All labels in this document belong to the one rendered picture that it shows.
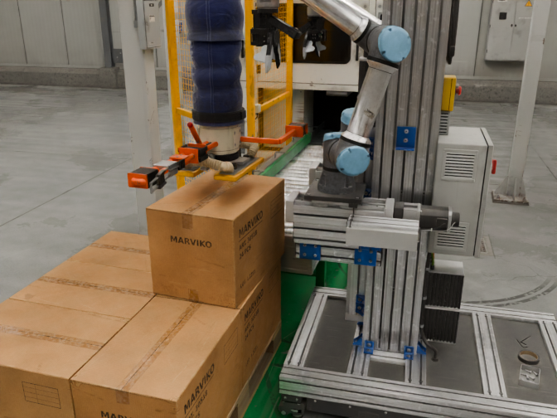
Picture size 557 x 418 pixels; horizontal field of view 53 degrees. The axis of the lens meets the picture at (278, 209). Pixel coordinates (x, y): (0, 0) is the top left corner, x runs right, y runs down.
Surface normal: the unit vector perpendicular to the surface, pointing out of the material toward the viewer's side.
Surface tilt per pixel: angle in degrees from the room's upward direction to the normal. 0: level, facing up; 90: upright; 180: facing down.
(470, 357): 0
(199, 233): 90
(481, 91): 90
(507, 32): 90
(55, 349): 0
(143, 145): 89
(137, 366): 0
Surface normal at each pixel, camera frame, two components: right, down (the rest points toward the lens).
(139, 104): -0.29, 0.32
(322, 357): 0.00, -0.94
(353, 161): 0.17, 0.46
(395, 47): 0.25, 0.22
